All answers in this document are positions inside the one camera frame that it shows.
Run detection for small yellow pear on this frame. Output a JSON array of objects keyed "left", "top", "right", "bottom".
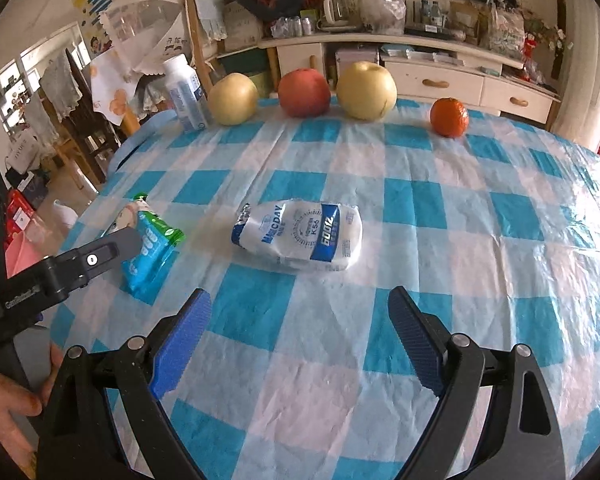
[{"left": 207, "top": 72, "right": 259, "bottom": 127}]

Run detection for red apple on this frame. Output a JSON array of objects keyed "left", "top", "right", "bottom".
[{"left": 278, "top": 67, "right": 332, "bottom": 118}]

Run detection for white tv cabinet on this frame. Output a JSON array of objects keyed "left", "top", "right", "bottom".
[{"left": 215, "top": 32, "right": 563, "bottom": 126}]

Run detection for brown cardboard box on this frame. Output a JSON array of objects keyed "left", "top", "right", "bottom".
[{"left": 449, "top": 0, "right": 481, "bottom": 36}]

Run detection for wooden chair with white towel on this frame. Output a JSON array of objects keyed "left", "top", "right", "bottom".
[{"left": 184, "top": 0, "right": 228, "bottom": 96}]

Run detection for white mesh food cover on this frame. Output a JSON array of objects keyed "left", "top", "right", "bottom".
[{"left": 105, "top": 0, "right": 187, "bottom": 78}]

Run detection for orange tangerine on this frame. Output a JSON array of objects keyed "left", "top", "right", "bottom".
[{"left": 429, "top": 97, "right": 470, "bottom": 138}]

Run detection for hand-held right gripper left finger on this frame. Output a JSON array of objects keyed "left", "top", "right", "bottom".
[{"left": 36, "top": 287, "right": 213, "bottom": 480}]

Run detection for large yellow pear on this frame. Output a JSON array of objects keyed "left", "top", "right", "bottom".
[{"left": 336, "top": 61, "right": 398, "bottom": 122}]

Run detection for blue white checked tablecloth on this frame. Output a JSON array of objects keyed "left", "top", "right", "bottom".
[{"left": 47, "top": 95, "right": 600, "bottom": 480}]

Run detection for clear gift bag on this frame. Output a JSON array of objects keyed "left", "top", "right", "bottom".
[{"left": 487, "top": 0, "right": 526, "bottom": 53}]

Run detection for cluster of small glass jars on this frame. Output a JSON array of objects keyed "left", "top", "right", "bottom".
[{"left": 270, "top": 15, "right": 317, "bottom": 39}]

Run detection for light wooden chair lace cover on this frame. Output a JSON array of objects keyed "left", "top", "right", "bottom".
[{"left": 22, "top": 90, "right": 66, "bottom": 161}]

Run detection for light green waste bin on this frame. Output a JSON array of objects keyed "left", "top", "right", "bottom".
[{"left": 245, "top": 71, "right": 273, "bottom": 98}]

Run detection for white blue plastic packet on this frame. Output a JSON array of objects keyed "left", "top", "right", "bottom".
[{"left": 231, "top": 197, "right": 365, "bottom": 273}]

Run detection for white orange printed table cloth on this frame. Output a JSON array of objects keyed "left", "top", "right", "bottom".
[{"left": 90, "top": 50, "right": 146, "bottom": 126}]

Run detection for dark wooden chair lace cover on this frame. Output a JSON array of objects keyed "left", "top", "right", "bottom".
[{"left": 40, "top": 47, "right": 121, "bottom": 186}]

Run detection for dark green box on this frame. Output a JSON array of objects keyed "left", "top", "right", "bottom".
[{"left": 220, "top": 52, "right": 270, "bottom": 77}]

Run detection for pack of small water bottles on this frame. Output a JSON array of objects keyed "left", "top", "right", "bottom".
[{"left": 419, "top": 0, "right": 448, "bottom": 27}]

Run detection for white patterned box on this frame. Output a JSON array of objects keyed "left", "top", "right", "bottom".
[{"left": 224, "top": 0, "right": 263, "bottom": 51}]

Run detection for artificial flowers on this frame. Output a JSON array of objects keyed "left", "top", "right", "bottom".
[{"left": 522, "top": 7, "right": 566, "bottom": 83}]

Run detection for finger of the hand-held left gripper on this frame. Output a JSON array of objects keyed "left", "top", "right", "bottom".
[{"left": 54, "top": 230, "right": 142, "bottom": 298}]

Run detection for white bottle blue label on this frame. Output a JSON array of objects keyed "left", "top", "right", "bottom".
[{"left": 162, "top": 55, "right": 212, "bottom": 133}]

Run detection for clear plastic bag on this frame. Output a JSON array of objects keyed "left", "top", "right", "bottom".
[{"left": 362, "top": 0, "right": 407, "bottom": 36}]

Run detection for white gift bag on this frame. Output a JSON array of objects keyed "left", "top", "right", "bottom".
[{"left": 5, "top": 132, "right": 41, "bottom": 171}]

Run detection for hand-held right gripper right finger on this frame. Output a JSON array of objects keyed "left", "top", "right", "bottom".
[{"left": 387, "top": 285, "right": 566, "bottom": 480}]

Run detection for white coffee maker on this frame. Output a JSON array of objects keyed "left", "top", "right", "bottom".
[{"left": 321, "top": 0, "right": 358, "bottom": 28}]

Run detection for red gift boxes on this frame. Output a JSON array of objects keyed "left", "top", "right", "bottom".
[{"left": 5, "top": 187, "right": 36, "bottom": 243}]

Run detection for green blue snack packet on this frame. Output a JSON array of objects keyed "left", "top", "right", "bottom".
[{"left": 100, "top": 192, "right": 187, "bottom": 293}]

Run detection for person's left hand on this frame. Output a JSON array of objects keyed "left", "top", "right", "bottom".
[{"left": 0, "top": 342, "right": 66, "bottom": 478}]

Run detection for dark blue gift bag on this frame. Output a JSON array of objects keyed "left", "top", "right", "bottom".
[{"left": 5, "top": 165, "right": 48, "bottom": 208}]

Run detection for white storage box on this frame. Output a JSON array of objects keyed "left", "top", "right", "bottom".
[{"left": 335, "top": 45, "right": 381, "bottom": 81}]

